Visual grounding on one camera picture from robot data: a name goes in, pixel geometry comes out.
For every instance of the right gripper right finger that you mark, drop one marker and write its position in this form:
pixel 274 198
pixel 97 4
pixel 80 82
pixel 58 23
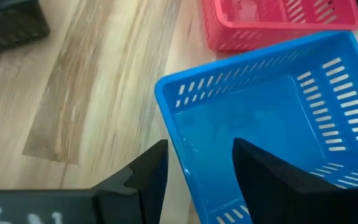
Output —
pixel 291 196

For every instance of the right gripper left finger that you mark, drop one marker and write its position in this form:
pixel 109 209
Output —
pixel 141 193

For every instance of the blue slotted plastic basket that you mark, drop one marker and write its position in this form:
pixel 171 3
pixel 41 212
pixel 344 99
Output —
pixel 244 118

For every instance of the red slotted plastic basket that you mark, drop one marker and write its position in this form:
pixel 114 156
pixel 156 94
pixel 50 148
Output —
pixel 228 37

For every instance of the black slotted plastic basket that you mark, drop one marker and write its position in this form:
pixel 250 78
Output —
pixel 11 28

